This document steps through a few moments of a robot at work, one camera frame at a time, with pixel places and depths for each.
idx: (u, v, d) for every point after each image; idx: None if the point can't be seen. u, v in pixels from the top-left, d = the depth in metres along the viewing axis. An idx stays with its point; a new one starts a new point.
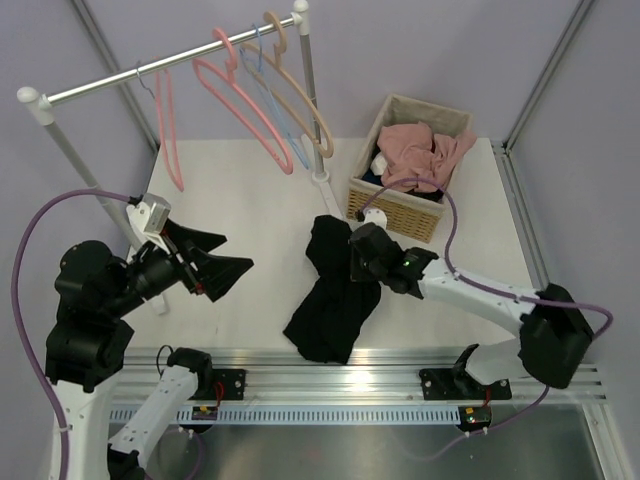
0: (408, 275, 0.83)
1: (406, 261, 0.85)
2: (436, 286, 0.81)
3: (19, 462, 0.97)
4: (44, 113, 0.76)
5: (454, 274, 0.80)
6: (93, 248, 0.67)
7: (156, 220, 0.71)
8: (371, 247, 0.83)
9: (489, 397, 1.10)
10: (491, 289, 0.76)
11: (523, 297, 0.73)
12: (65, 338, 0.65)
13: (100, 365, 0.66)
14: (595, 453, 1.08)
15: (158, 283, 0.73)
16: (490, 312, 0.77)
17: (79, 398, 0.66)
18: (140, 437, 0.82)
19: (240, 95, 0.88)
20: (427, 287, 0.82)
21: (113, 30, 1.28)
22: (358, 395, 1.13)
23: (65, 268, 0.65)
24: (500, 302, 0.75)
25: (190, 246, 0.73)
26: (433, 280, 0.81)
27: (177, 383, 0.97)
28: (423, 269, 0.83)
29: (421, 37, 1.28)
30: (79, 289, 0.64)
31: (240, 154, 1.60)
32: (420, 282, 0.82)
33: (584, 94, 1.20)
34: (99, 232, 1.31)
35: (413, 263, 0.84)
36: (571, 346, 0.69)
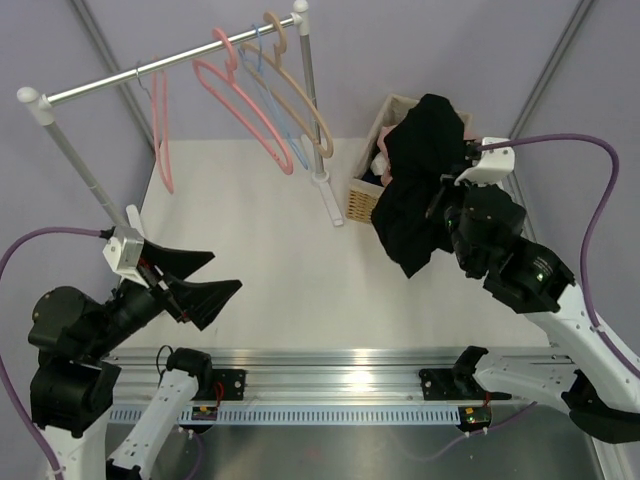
0: (537, 296, 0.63)
1: (539, 274, 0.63)
2: (570, 331, 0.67)
3: (18, 462, 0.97)
4: (44, 113, 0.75)
5: (596, 329, 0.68)
6: (65, 295, 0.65)
7: (128, 256, 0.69)
8: (504, 233, 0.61)
9: (489, 398, 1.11)
10: (626, 363, 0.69)
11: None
12: (49, 386, 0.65)
13: (87, 411, 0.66)
14: (594, 453, 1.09)
15: (142, 314, 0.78)
16: (603, 376, 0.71)
17: (69, 444, 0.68)
18: (141, 450, 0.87)
19: (240, 95, 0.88)
20: (556, 324, 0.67)
21: (113, 29, 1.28)
22: (358, 395, 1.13)
23: (38, 322, 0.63)
24: (626, 379, 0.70)
25: (169, 279, 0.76)
26: (567, 323, 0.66)
27: (176, 390, 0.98)
28: (559, 299, 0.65)
29: (421, 37, 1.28)
30: (55, 343, 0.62)
31: (240, 154, 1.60)
32: (550, 313, 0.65)
33: (585, 94, 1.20)
34: (99, 232, 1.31)
35: (544, 271, 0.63)
36: None
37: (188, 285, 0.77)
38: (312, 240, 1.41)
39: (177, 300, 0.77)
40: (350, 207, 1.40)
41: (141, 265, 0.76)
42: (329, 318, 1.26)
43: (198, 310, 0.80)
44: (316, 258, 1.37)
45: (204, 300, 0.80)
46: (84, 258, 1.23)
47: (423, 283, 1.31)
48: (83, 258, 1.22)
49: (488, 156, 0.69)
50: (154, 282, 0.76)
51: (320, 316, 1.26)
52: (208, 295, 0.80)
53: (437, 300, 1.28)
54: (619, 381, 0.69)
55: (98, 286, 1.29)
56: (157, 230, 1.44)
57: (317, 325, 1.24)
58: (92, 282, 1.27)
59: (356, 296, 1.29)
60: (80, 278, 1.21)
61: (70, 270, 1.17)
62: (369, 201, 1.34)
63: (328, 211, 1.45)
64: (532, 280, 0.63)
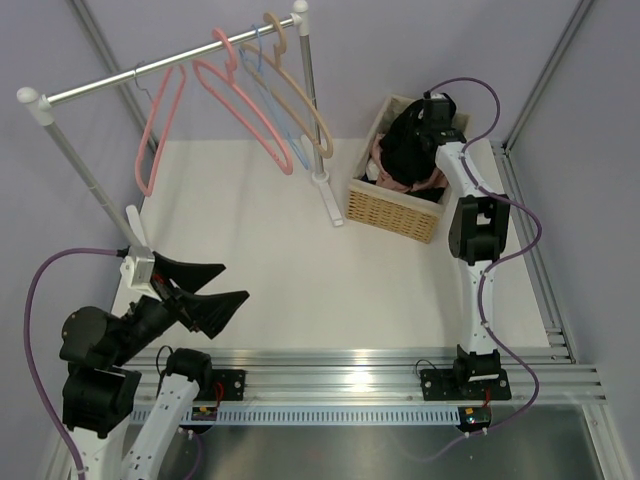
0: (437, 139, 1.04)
1: (444, 132, 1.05)
2: (443, 152, 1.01)
3: (23, 462, 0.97)
4: (44, 113, 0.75)
5: (460, 153, 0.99)
6: (89, 313, 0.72)
7: (141, 273, 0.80)
8: (434, 111, 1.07)
9: (489, 398, 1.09)
10: (468, 172, 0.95)
11: (480, 189, 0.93)
12: (79, 389, 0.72)
13: (113, 413, 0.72)
14: (594, 454, 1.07)
15: (157, 326, 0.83)
16: (456, 184, 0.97)
17: (93, 444, 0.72)
18: (145, 463, 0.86)
19: (240, 95, 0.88)
20: (440, 152, 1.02)
21: (112, 30, 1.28)
22: (358, 395, 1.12)
23: (67, 340, 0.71)
24: (466, 183, 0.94)
25: (179, 293, 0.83)
26: (443, 147, 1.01)
27: (176, 397, 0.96)
28: (447, 142, 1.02)
29: (420, 38, 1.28)
30: (84, 357, 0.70)
31: (239, 154, 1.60)
32: (439, 148, 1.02)
33: (580, 93, 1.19)
34: (99, 232, 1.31)
35: (447, 135, 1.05)
36: (483, 237, 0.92)
37: (198, 298, 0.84)
38: (310, 241, 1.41)
39: (189, 311, 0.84)
40: (350, 207, 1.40)
41: (155, 279, 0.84)
42: (328, 318, 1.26)
43: (207, 320, 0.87)
44: (314, 258, 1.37)
45: (214, 312, 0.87)
46: (85, 258, 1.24)
47: (421, 283, 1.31)
48: (83, 258, 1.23)
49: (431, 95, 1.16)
50: (165, 295, 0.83)
51: (318, 316, 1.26)
52: (218, 306, 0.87)
53: (436, 300, 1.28)
54: (460, 183, 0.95)
55: (98, 286, 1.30)
56: (158, 230, 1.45)
57: (317, 327, 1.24)
58: (92, 282, 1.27)
59: (356, 297, 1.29)
60: (81, 279, 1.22)
61: (71, 271, 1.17)
62: (369, 201, 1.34)
63: (328, 211, 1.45)
64: (438, 136, 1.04)
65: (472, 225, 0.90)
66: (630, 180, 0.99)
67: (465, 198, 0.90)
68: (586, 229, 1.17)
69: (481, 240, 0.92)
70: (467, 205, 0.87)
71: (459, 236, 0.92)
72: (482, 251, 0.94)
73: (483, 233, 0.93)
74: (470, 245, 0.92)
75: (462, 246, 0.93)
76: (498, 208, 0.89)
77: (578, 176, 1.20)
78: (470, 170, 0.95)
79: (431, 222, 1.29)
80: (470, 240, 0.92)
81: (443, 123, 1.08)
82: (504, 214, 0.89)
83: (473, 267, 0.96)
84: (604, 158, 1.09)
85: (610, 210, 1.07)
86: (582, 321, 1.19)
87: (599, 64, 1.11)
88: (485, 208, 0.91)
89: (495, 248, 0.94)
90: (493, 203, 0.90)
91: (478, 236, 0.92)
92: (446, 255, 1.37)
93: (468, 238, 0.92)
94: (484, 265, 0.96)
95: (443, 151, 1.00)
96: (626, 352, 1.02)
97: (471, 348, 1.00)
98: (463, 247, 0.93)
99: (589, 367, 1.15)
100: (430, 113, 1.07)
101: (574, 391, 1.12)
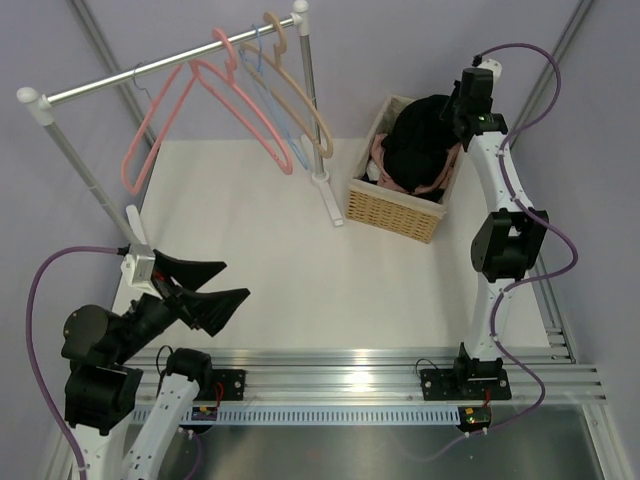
0: (474, 126, 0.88)
1: (482, 118, 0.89)
2: (479, 145, 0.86)
3: (24, 462, 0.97)
4: (44, 113, 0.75)
5: (500, 151, 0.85)
6: (90, 312, 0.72)
7: (142, 271, 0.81)
8: (473, 91, 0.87)
9: (489, 398, 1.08)
10: (506, 180, 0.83)
11: (516, 201, 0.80)
12: (82, 387, 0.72)
13: (115, 410, 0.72)
14: (594, 453, 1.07)
15: (159, 324, 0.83)
16: (490, 188, 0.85)
17: (95, 441, 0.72)
18: (145, 463, 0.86)
19: (240, 95, 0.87)
20: (474, 143, 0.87)
21: (112, 30, 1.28)
22: (358, 395, 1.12)
23: (68, 338, 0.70)
24: (500, 191, 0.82)
25: (180, 291, 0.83)
26: (480, 141, 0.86)
27: (177, 396, 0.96)
28: (484, 131, 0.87)
29: (420, 38, 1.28)
30: (85, 355, 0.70)
31: (240, 154, 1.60)
32: (474, 139, 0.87)
33: (579, 94, 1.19)
34: (98, 232, 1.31)
35: (486, 122, 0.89)
36: (511, 257, 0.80)
37: (199, 296, 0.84)
38: (310, 241, 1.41)
39: (190, 309, 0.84)
40: (350, 208, 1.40)
41: (156, 278, 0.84)
42: (328, 318, 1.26)
43: (207, 318, 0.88)
44: (314, 258, 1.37)
45: (214, 309, 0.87)
46: (85, 259, 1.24)
47: (421, 284, 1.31)
48: (83, 258, 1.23)
49: (482, 63, 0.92)
50: (166, 293, 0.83)
51: (318, 316, 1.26)
52: (218, 304, 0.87)
53: (436, 300, 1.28)
54: (494, 190, 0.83)
55: (98, 286, 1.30)
56: (158, 230, 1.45)
57: (317, 327, 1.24)
58: (92, 282, 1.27)
59: (356, 297, 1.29)
60: (81, 279, 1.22)
61: (70, 272, 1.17)
62: (369, 201, 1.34)
63: (328, 211, 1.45)
64: (475, 122, 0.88)
65: (499, 242, 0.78)
66: (630, 180, 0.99)
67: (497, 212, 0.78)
68: (586, 229, 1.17)
69: (507, 259, 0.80)
70: (499, 220, 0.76)
71: (484, 250, 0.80)
72: (506, 269, 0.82)
73: (511, 249, 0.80)
74: (494, 264, 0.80)
75: (485, 261, 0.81)
76: (533, 226, 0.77)
77: (578, 176, 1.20)
78: (507, 176, 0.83)
79: (431, 222, 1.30)
80: (496, 258, 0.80)
81: (481, 105, 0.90)
82: (539, 233, 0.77)
83: (492, 283, 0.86)
84: (605, 158, 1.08)
85: (610, 210, 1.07)
86: (582, 321, 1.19)
87: (600, 65, 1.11)
88: (518, 222, 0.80)
89: (522, 268, 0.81)
90: (528, 219, 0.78)
91: (506, 253, 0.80)
92: (446, 255, 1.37)
93: (493, 256, 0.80)
94: (505, 283, 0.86)
95: (478, 142, 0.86)
96: (628, 353, 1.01)
97: (475, 353, 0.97)
98: (486, 263, 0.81)
99: (589, 367, 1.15)
100: (469, 90, 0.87)
101: (574, 391, 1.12)
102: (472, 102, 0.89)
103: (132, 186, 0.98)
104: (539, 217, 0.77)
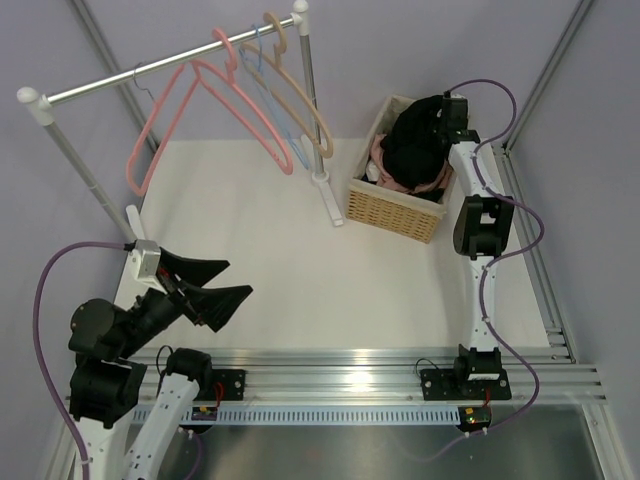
0: (453, 138, 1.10)
1: (459, 132, 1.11)
2: (457, 152, 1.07)
3: (24, 462, 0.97)
4: (44, 113, 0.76)
5: (472, 154, 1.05)
6: (97, 305, 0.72)
7: (147, 265, 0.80)
8: (452, 110, 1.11)
9: (489, 398, 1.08)
10: (478, 173, 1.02)
11: (486, 189, 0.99)
12: (87, 380, 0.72)
13: (120, 404, 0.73)
14: (594, 453, 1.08)
15: (163, 319, 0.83)
16: (465, 183, 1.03)
17: (99, 434, 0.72)
18: (145, 463, 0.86)
19: (240, 96, 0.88)
20: (453, 149, 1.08)
21: (112, 29, 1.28)
22: (358, 395, 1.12)
23: (75, 330, 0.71)
24: (474, 183, 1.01)
25: (184, 286, 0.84)
26: (458, 146, 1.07)
27: (176, 396, 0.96)
28: (461, 141, 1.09)
29: (419, 38, 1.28)
30: (91, 348, 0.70)
31: (240, 154, 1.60)
32: (453, 147, 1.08)
33: (579, 94, 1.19)
34: (98, 232, 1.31)
35: (461, 135, 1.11)
36: (484, 235, 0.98)
37: (203, 291, 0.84)
38: (310, 241, 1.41)
39: (194, 304, 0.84)
40: (350, 208, 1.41)
41: (162, 273, 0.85)
42: (328, 318, 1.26)
43: (211, 313, 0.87)
44: (314, 258, 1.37)
45: (218, 305, 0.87)
46: (86, 258, 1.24)
47: (421, 284, 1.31)
48: (83, 258, 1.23)
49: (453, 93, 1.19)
50: (171, 288, 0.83)
51: (317, 315, 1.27)
52: (222, 299, 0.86)
53: (436, 300, 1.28)
54: (469, 182, 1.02)
55: (98, 286, 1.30)
56: (158, 230, 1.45)
57: (317, 326, 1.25)
58: (92, 282, 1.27)
59: (357, 298, 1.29)
60: (81, 279, 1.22)
61: (71, 272, 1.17)
62: (369, 201, 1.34)
63: (328, 211, 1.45)
64: (453, 135, 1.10)
65: (474, 222, 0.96)
66: (630, 180, 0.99)
67: (472, 197, 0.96)
68: (586, 229, 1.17)
69: (481, 237, 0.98)
70: (473, 203, 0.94)
71: (462, 231, 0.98)
72: (483, 249, 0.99)
73: (485, 231, 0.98)
74: (472, 241, 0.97)
75: (465, 242, 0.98)
76: (503, 208, 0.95)
77: (577, 176, 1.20)
78: (480, 171, 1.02)
79: (431, 222, 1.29)
80: (471, 235, 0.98)
81: (458, 123, 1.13)
82: (507, 214, 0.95)
83: (475, 262, 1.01)
84: (604, 158, 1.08)
85: (610, 210, 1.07)
86: (581, 321, 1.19)
87: (599, 65, 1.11)
88: (491, 208, 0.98)
89: (497, 247, 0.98)
90: (498, 204, 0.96)
91: (481, 234, 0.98)
92: (446, 255, 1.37)
93: (470, 235, 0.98)
94: (486, 261, 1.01)
95: (455, 148, 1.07)
96: (628, 353, 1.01)
97: (471, 344, 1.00)
98: (466, 243, 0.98)
99: (589, 367, 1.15)
100: (449, 111, 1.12)
101: (574, 390, 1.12)
102: (452, 120, 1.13)
103: (138, 187, 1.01)
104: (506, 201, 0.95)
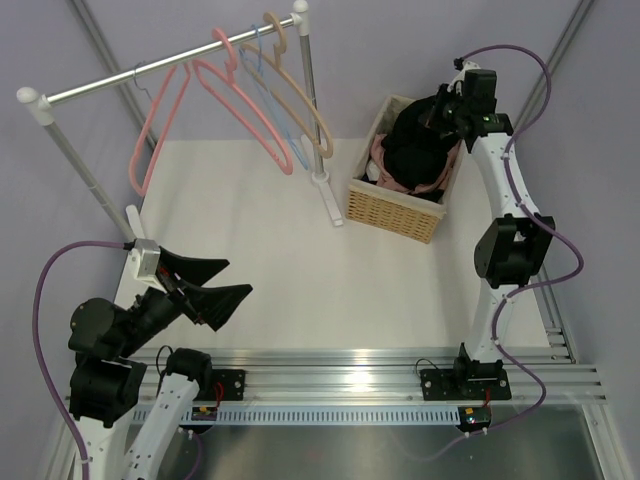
0: (479, 124, 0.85)
1: (487, 118, 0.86)
2: (484, 147, 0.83)
3: (24, 461, 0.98)
4: (44, 113, 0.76)
5: (504, 153, 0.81)
6: (97, 304, 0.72)
7: (146, 265, 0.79)
8: (477, 88, 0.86)
9: (489, 397, 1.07)
10: (511, 183, 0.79)
11: (522, 206, 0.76)
12: (87, 379, 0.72)
13: (119, 403, 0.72)
14: (594, 453, 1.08)
15: (163, 318, 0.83)
16: (494, 194, 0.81)
17: (100, 433, 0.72)
18: (145, 462, 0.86)
19: (240, 95, 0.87)
20: (479, 145, 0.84)
21: (112, 30, 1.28)
22: (358, 395, 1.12)
23: (75, 329, 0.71)
24: (506, 196, 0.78)
25: (183, 285, 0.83)
26: (485, 144, 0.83)
27: (176, 396, 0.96)
28: (490, 132, 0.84)
29: (419, 38, 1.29)
30: (91, 347, 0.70)
31: (239, 154, 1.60)
32: (480, 140, 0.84)
33: (579, 94, 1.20)
34: (98, 231, 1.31)
35: (490, 120, 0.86)
36: (514, 263, 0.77)
37: (203, 290, 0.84)
38: (310, 241, 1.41)
39: (193, 304, 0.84)
40: (350, 208, 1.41)
41: (161, 272, 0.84)
42: (328, 318, 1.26)
43: (210, 312, 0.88)
44: (314, 258, 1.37)
45: (218, 303, 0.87)
46: (86, 258, 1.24)
47: (422, 285, 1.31)
48: (83, 259, 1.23)
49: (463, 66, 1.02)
50: (171, 287, 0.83)
51: (317, 315, 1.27)
52: (222, 298, 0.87)
53: (437, 300, 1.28)
54: (499, 194, 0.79)
55: (98, 286, 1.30)
56: (158, 230, 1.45)
57: (317, 326, 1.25)
58: (92, 282, 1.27)
59: (356, 298, 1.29)
60: (81, 278, 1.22)
61: (71, 271, 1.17)
62: (369, 201, 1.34)
63: (328, 211, 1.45)
64: (479, 121, 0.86)
65: (503, 249, 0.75)
66: (629, 180, 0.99)
67: (502, 217, 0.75)
68: (585, 230, 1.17)
69: (510, 265, 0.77)
70: (503, 227, 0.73)
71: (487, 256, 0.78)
72: (510, 275, 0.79)
73: (515, 256, 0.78)
74: (498, 270, 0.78)
75: (489, 268, 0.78)
76: (538, 233, 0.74)
77: (577, 176, 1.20)
78: (513, 180, 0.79)
79: (431, 222, 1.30)
80: (497, 264, 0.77)
81: (485, 104, 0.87)
82: (544, 241, 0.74)
83: (496, 289, 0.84)
84: (604, 158, 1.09)
85: (610, 210, 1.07)
86: (581, 320, 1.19)
87: (599, 66, 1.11)
88: (524, 228, 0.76)
89: (526, 274, 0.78)
90: (533, 226, 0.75)
91: (511, 260, 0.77)
92: (445, 255, 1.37)
93: (497, 262, 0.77)
94: (508, 289, 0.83)
95: (483, 145, 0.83)
96: (627, 353, 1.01)
97: (475, 355, 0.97)
98: (490, 269, 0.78)
99: (589, 367, 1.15)
100: (472, 90, 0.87)
101: (574, 391, 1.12)
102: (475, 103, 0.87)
103: (142, 188, 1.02)
104: (544, 222, 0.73)
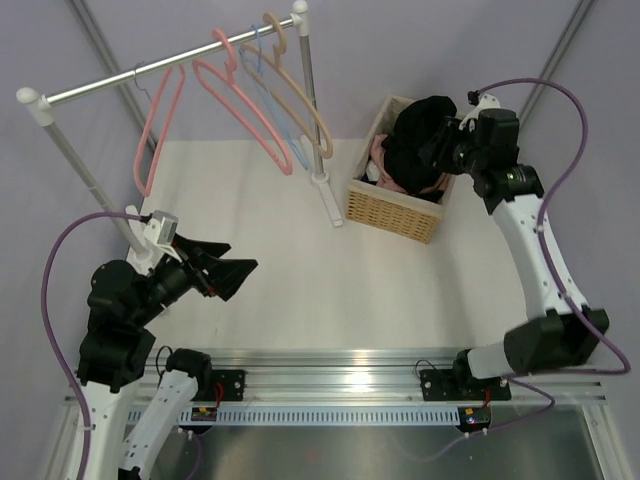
0: (503, 188, 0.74)
1: (511, 175, 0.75)
2: (512, 216, 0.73)
3: (23, 461, 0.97)
4: (44, 113, 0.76)
5: (537, 226, 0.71)
6: (120, 266, 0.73)
7: (167, 232, 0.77)
8: (494, 137, 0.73)
9: (489, 398, 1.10)
10: (551, 267, 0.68)
11: (566, 298, 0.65)
12: (97, 344, 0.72)
13: (127, 369, 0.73)
14: (594, 454, 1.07)
15: (176, 289, 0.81)
16: (529, 276, 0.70)
17: (104, 400, 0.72)
18: (141, 452, 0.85)
19: (240, 95, 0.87)
20: (504, 212, 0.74)
21: (112, 31, 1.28)
22: (358, 395, 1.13)
23: (95, 287, 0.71)
24: (545, 282, 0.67)
25: (197, 254, 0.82)
26: (512, 213, 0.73)
27: (176, 391, 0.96)
28: (516, 195, 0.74)
29: (419, 39, 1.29)
30: (110, 305, 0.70)
31: (239, 154, 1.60)
32: (504, 204, 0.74)
33: (579, 95, 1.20)
34: (97, 231, 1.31)
35: (516, 178, 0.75)
36: (556, 358, 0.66)
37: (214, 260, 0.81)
38: (310, 241, 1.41)
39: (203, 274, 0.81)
40: (350, 208, 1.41)
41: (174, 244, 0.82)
42: (328, 319, 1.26)
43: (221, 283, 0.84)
44: (314, 258, 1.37)
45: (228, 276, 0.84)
46: (85, 259, 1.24)
47: (422, 286, 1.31)
48: (83, 259, 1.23)
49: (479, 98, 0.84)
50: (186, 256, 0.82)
51: (317, 315, 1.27)
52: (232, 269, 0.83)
53: (437, 300, 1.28)
54: (537, 280, 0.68)
55: None
56: None
57: (317, 326, 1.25)
58: None
59: (356, 298, 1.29)
60: (80, 279, 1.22)
61: (71, 272, 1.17)
62: (368, 201, 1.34)
63: (328, 211, 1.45)
64: (501, 182, 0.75)
65: (545, 350, 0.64)
66: (629, 181, 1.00)
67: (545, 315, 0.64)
68: (585, 231, 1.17)
69: (550, 361, 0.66)
70: (547, 329, 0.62)
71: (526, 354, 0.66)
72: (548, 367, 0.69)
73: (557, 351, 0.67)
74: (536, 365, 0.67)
75: (527, 365, 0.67)
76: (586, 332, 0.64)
77: (577, 177, 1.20)
78: (552, 263, 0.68)
79: (431, 222, 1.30)
80: (536, 361, 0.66)
81: (506, 152, 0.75)
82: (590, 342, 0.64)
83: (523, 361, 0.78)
84: (603, 159, 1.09)
85: (609, 211, 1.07)
86: None
87: (599, 66, 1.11)
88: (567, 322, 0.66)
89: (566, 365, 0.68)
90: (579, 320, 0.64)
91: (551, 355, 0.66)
92: (445, 255, 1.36)
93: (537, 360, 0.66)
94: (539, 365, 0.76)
95: (511, 214, 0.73)
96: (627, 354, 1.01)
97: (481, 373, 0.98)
98: (528, 366, 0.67)
99: (589, 367, 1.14)
100: (488, 139, 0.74)
101: (574, 391, 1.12)
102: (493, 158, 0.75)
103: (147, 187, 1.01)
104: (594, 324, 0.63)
